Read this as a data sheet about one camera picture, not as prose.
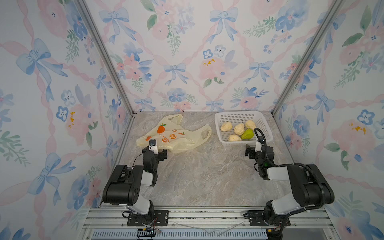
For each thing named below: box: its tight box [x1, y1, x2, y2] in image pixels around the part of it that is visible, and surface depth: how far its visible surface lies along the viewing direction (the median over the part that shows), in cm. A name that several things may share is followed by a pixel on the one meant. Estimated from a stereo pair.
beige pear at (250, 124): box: [245, 120, 256, 130], surface depth 108 cm
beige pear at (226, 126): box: [219, 122, 233, 131], surface depth 106 cm
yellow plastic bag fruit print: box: [136, 113, 212, 154], surface depth 96 cm
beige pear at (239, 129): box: [234, 123, 245, 136], surface depth 105 cm
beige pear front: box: [228, 134, 242, 141], surface depth 100 cm
